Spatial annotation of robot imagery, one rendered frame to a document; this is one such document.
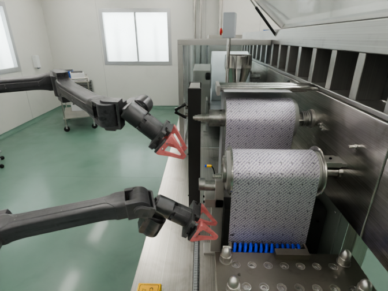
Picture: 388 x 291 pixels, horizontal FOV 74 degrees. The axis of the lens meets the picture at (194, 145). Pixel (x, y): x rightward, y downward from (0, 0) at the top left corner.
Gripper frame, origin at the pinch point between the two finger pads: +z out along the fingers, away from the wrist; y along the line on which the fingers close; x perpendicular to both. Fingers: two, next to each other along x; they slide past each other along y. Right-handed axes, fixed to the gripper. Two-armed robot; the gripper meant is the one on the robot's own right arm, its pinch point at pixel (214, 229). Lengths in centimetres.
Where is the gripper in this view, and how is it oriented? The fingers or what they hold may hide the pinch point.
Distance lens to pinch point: 81.5
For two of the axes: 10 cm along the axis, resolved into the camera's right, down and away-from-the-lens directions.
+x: 4.7, -8.0, -3.7
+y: -0.5, 4.0, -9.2
